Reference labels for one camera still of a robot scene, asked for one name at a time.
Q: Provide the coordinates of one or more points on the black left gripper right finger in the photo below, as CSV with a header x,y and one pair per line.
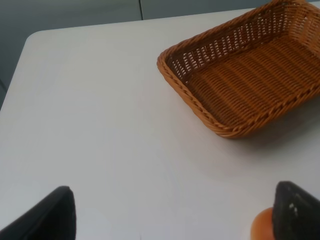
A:
x,y
295,213

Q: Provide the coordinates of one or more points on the orange wicker basket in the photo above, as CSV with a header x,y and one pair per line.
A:
x,y
239,76

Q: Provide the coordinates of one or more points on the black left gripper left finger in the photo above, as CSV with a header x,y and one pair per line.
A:
x,y
53,218

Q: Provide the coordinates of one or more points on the round brown bread bun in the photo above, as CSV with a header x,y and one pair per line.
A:
x,y
262,226

